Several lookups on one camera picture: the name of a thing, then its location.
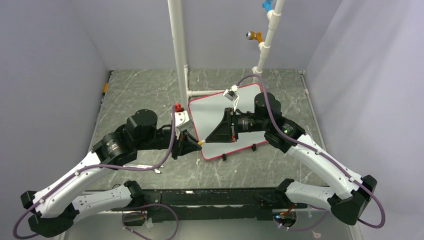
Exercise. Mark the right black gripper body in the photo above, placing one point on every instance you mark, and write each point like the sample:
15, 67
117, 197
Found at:
246, 122

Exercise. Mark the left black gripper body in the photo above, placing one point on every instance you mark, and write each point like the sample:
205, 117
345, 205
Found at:
176, 145

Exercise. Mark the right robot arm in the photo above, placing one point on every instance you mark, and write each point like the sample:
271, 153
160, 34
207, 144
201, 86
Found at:
347, 193

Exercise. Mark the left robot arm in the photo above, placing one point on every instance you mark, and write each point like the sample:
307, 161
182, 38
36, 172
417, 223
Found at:
53, 210

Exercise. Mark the silver open-end wrench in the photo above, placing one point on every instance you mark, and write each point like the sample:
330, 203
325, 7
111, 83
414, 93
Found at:
143, 166

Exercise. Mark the blue clamp on pipe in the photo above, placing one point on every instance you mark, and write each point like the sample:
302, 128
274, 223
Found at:
267, 5

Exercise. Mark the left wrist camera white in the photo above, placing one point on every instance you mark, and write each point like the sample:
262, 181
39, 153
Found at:
180, 117

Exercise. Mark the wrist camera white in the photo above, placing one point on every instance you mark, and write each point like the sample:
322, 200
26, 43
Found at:
231, 94
180, 117

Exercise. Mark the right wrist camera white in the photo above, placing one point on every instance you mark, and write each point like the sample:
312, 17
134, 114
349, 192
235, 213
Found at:
231, 94

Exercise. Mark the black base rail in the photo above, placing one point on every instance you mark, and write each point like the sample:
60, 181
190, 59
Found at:
259, 203

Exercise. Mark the orange clamp mounted camera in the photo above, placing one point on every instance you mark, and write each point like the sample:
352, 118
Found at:
251, 35

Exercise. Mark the white pvc pipe frame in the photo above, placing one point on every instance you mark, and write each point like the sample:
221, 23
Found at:
175, 10

